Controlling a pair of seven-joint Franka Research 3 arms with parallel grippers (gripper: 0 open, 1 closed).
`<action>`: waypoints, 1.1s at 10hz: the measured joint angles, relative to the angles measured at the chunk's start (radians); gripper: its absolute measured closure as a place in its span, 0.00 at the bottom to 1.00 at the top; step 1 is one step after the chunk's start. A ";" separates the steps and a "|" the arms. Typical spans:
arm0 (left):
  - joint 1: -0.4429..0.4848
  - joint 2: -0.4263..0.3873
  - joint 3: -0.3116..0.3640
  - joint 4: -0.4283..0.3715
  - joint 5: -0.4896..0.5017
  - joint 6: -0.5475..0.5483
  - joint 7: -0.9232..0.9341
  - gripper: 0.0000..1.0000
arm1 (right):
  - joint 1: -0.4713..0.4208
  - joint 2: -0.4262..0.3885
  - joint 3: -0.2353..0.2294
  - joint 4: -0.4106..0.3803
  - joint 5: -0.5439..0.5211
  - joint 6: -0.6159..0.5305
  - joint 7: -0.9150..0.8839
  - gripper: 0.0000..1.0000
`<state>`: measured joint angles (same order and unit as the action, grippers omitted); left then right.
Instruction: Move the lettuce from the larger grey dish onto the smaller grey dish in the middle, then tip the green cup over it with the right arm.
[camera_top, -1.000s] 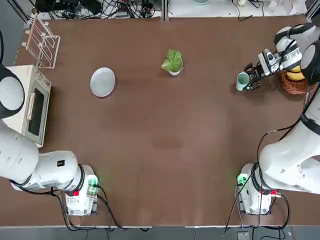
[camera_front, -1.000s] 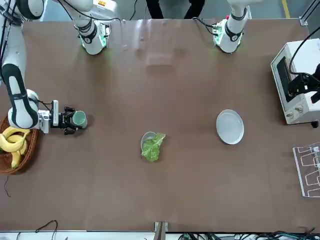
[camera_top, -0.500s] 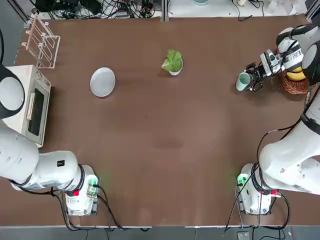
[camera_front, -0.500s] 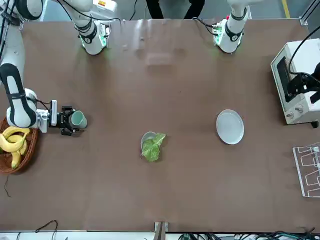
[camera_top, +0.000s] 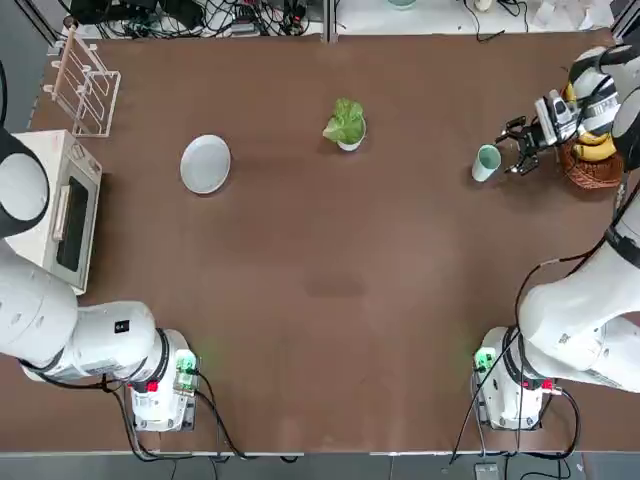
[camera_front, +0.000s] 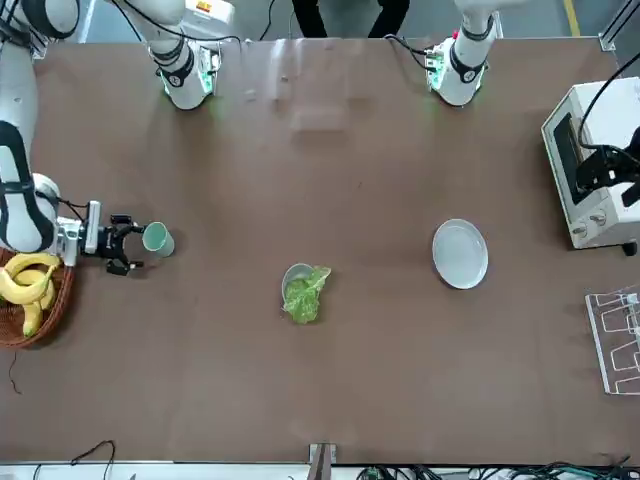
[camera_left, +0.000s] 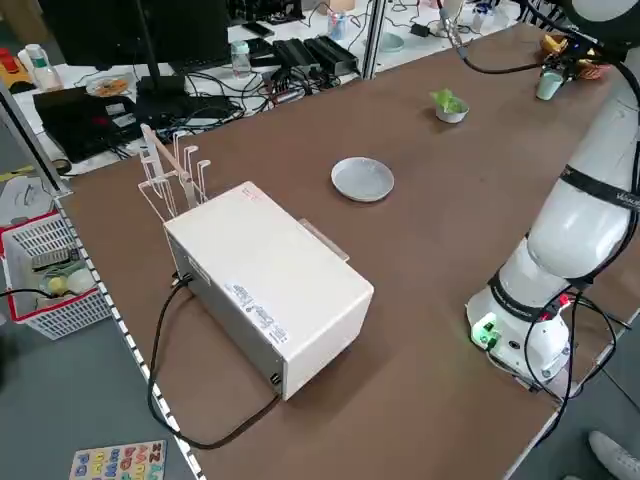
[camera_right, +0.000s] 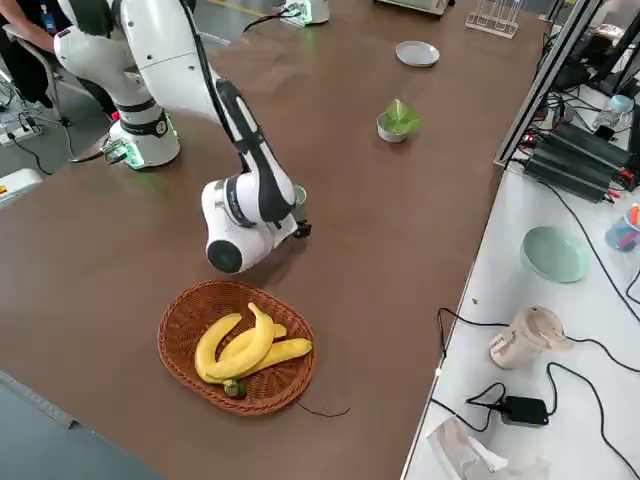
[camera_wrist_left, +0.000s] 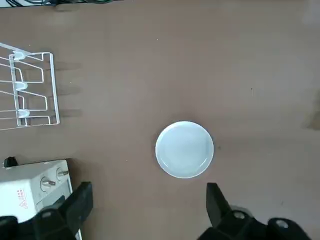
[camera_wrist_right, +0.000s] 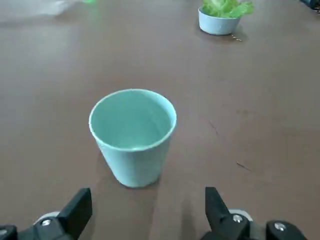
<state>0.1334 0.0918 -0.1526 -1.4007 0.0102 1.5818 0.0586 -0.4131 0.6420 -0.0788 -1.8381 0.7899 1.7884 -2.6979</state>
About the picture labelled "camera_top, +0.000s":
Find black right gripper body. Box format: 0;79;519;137
522;122;551;151

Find pale green cup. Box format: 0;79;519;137
471;144;502;184

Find green lettuce leaf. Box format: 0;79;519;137
322;98;365;144

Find smaller grey bowl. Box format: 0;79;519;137
335;117;369;153

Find larger grey dish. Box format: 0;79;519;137
179;134;233;195

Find yellow banana bunch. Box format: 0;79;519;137
562;82;619;162

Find brown wicker basket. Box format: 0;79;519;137
557;82;626;191

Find white toaster oven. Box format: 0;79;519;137
0;128;104;296

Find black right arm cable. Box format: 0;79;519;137
444;189;640;466

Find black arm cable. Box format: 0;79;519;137
444;189;640;466
99;367;306;464

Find aluminium frame post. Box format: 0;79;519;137
322;0;337;44
22;0;64;44

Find white wire dish rack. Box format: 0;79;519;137
45;24;123;139

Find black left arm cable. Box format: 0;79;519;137
99;367;306;464

